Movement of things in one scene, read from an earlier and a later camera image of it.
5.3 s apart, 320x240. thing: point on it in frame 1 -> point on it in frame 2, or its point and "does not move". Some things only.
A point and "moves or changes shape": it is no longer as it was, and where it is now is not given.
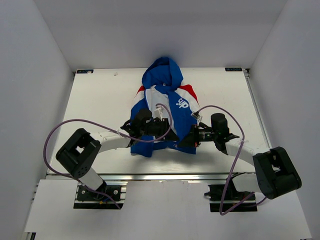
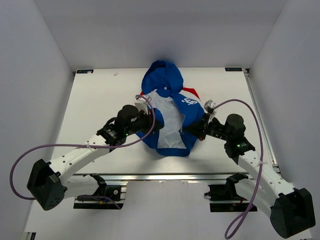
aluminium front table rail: (163, 177) does not move
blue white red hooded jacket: (162, 87) moves or changes shape
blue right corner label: (233, 69) does not move
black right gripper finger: (187, 143) -> (198, 133)
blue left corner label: (85, 71) does not move
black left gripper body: (158, 129) -> (143, 123)
